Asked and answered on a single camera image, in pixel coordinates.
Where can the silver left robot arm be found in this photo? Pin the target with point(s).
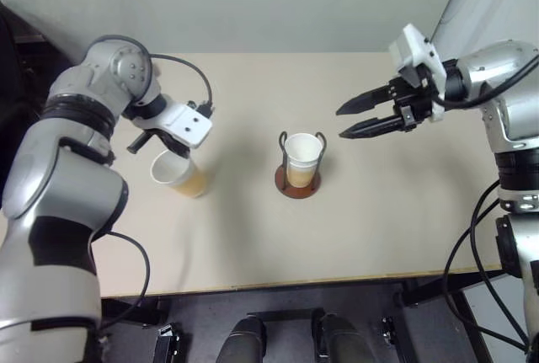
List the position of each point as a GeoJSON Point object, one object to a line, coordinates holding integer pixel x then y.
{"type": "Point", "coordinates": [54, 177]}

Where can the dark rounded shape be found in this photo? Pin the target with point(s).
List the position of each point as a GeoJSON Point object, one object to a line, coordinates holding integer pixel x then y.
{"type": "Point", "coordinates": [343, 344]}
{"type": "Point", "coordinates": [242, 344]}

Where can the black flat bar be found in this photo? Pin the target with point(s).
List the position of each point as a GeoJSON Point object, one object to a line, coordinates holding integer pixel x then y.
{"type": "Point", "coordinates": [286, 314]}

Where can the tan ribbed paper cup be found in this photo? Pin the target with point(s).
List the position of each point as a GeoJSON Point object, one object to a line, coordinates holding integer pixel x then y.
{"type": "Point", "coordinates": [189, 182]}
{"type": "Point", "coordinates": [301, 150]}

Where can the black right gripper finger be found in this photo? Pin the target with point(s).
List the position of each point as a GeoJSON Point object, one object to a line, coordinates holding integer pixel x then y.
{"type": "Point", "coordinates": [370, 128]}
{"type": "Point", "coordinates": [366, 102]}

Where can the black metal floor bracket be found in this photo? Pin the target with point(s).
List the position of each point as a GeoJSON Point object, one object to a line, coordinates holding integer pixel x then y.
{"type": "Point", "coordinates": [166, 344]}
{"type": "Point", "coordinates": [389, 331]}

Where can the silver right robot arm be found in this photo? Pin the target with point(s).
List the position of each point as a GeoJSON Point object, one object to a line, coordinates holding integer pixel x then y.
{"type": "Point", "coordinates": [513, 97]}

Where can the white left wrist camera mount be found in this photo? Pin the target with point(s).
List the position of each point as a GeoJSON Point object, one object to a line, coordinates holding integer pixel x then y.
{"type": "Point", "coordinates": [177, 116]}

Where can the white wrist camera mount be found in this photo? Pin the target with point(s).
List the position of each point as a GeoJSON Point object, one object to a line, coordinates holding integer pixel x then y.
{"type": "Point", "coordinates": [177, 116]}
{"type": "Point", "coordinates": [414, 49]}

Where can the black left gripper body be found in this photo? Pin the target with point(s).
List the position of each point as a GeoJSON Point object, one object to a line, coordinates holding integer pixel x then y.
{"type": "Point", "coordinates": [170, 144]}

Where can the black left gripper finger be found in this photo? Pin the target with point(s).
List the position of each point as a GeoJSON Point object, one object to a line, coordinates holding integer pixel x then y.
{"type": "Point", "coordinates": [139, 144]}
{"type": "Point", "coordinates": [186, 154]}

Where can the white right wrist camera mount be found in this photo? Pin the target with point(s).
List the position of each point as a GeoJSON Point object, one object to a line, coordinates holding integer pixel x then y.
{"type": "Point", "coordinates": [414, 49]}

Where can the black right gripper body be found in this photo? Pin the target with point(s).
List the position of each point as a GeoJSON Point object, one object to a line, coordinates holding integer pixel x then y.
{"type": "Point", "coordinates": [414, 104]}

